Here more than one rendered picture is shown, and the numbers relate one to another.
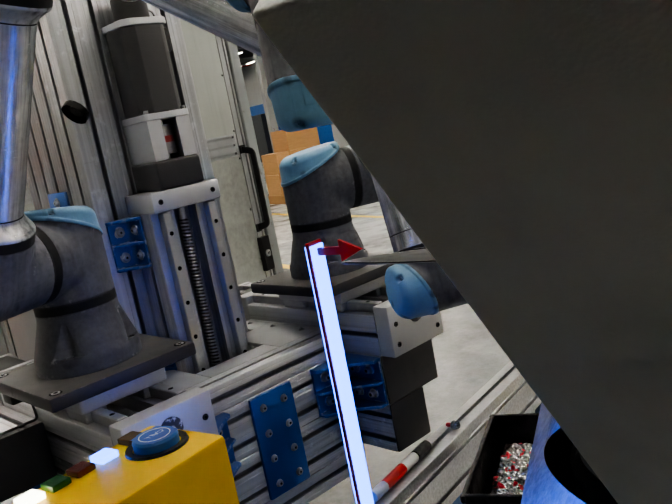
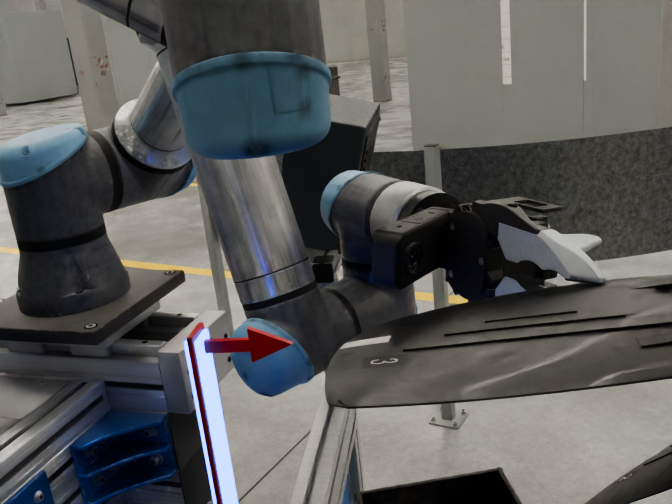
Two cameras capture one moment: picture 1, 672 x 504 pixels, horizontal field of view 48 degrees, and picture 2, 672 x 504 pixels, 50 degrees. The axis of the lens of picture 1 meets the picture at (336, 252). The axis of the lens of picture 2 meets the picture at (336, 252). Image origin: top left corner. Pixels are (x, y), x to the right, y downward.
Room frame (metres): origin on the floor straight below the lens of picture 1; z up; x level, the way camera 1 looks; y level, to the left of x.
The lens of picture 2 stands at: (0.39, 0.14, 1.37)
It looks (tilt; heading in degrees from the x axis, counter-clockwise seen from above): 18 degrees down; 332
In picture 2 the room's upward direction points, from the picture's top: 6 degrees counter-clockwise
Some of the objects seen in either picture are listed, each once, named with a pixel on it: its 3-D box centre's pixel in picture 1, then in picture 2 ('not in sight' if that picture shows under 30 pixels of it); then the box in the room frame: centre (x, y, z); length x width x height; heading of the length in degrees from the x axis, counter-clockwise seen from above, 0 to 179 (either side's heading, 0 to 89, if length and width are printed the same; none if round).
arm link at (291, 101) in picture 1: (313, 68); (248, 36); (0.75, -0.01, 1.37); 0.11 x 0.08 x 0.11; 152
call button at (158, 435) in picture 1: (156, 442); not in sight; (0.62, 0.18, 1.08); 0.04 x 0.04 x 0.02
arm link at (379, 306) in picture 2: not in sight; (370, 305); (1.01, -0.22, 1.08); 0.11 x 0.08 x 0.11; 106
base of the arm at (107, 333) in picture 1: (82, 328); not in sight; (1.09, 0.39, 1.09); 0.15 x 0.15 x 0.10
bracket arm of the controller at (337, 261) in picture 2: not in sight; (334, 246); (1.32, -0.35, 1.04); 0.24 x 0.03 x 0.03; 142
